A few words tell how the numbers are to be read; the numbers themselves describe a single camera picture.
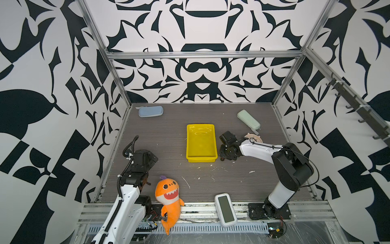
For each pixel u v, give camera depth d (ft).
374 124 1.78
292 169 1.54
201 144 3.20
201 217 2.44
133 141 2.05
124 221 1.51
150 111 3.68
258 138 3.19
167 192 2.39
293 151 1.61
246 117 3.62
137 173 2.05
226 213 2.30
